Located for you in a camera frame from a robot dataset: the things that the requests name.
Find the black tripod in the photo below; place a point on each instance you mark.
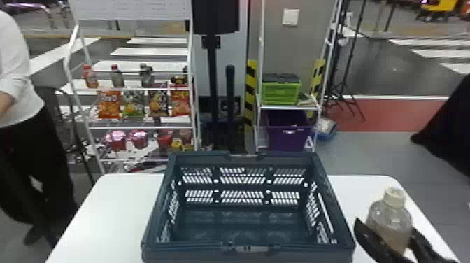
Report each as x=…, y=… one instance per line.
x=343, y=73

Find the red noodle cup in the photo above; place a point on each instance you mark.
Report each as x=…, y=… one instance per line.
x=139, y=139
x=165, y=139
x=116, y=141

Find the person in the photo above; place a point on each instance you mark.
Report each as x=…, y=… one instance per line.
x=18, y=91

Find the yellow black striped post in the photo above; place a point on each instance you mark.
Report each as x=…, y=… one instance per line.
x=317, y=77
x=250, y=88

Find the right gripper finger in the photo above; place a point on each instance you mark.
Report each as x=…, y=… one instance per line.
x=372, y=242
x=424, y=249

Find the small blue basket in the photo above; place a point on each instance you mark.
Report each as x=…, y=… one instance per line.
x=326, y=130

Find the black snack packet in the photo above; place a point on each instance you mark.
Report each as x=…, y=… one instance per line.
x=158, y=104

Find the green crate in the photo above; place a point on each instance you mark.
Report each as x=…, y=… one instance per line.
x=281, y=93

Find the purple crate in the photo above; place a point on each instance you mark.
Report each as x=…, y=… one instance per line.
x=288, y=137

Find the orange snack packet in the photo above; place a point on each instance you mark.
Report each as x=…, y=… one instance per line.
x=109, y=104

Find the green snack packet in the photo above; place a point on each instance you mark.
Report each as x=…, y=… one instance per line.
x=133, y=104

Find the red snack packet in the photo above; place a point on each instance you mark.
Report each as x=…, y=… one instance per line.
x=180, y=103

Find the clear bottle beige cap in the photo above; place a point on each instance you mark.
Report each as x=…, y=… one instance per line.
x=391, y=220

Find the dark bottle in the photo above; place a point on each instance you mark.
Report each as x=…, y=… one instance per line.
x=117, y=78
x=147, y=77

